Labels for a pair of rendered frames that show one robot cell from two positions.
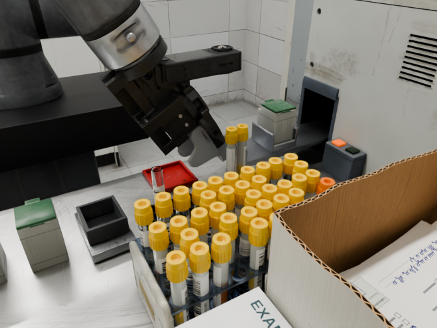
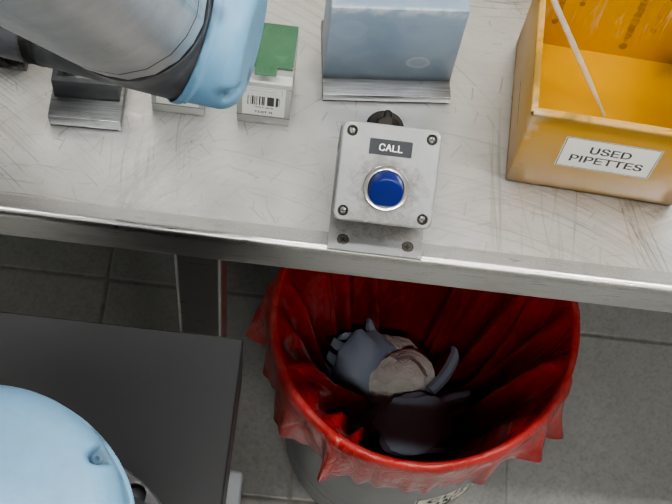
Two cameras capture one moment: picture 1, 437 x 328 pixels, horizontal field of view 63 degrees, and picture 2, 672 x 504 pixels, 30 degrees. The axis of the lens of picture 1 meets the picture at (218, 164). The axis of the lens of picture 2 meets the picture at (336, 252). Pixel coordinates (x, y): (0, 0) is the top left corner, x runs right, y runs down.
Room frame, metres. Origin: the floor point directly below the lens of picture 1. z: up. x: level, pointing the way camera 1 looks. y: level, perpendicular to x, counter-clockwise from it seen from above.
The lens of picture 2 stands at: (0.72, 0.55, 1.70)
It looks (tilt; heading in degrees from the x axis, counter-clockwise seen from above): 64 degrees down; 205
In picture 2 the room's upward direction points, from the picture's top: 11 degrees clockwise
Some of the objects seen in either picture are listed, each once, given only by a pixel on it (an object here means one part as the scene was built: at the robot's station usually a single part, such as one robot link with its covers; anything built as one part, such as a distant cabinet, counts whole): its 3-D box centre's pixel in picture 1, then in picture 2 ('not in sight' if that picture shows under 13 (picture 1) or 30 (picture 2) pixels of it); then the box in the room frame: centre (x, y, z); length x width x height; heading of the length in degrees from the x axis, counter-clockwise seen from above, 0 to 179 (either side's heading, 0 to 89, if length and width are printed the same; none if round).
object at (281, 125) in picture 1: (275, 124); not in sight; (0.52, -0.09, 0.95); 0.05 x 0.04 x 0.06; 29
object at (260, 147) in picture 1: (284, 135); not in sight; (0.53, -0.11, 0.92); 0.21 x 0.07 x 0.05; 119
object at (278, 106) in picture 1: (277, 105); not in sight; (0.52, -0.09, 0.98); 0.05 x 0.04 x 0.01; 29
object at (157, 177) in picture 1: (160, 204); not in sight; (0.34, 0.07, 0.93); 0.01 x 0.01 x 0.10
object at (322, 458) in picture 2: not in sight; (394, 376); (0.16, 0.40, 0.22); 0.38 x 0.37 x 0.44; 119
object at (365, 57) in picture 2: not in sight; (391, 28); (0.20, 0.32, 0.92); 0.10 x 0.07 x 0.10; 126
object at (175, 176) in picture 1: (169, 176); not in sight; (0.47, 0.08, 0.88); 0.07 x 0.07 x 0.01; 29
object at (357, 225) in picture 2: not in sight; (386, 153); (0.28, 0.37, 0.92); 0.13 x 0.07 x 0.08; 29
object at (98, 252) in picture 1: (103, 223); (91, 65); (0.34, 0.15, 0.89); 0.09 x 0.05 x 0.04; 32
